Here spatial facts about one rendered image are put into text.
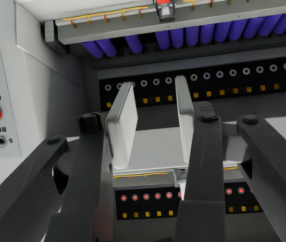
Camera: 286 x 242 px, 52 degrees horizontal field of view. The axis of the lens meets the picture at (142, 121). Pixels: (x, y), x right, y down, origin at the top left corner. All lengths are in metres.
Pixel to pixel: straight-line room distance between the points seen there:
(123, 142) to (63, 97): 0.29
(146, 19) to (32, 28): 0.13
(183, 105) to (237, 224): 0.46
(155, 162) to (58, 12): 0.21
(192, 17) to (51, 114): 0.21
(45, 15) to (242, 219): 0.47
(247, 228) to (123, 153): 0.47
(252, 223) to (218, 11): 0.39
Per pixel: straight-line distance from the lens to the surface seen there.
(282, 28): 0.45
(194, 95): 0.47
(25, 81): 0.36
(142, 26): 0.36
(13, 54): 0.36
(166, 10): 0.33
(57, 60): 0.43
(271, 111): 0.54
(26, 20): 0.37
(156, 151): 0.33
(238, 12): 0.37
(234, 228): 0.60
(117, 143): 0.15
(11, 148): 0.38
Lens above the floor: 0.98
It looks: 10 degrees up
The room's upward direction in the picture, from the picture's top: 173 degrees clockwise
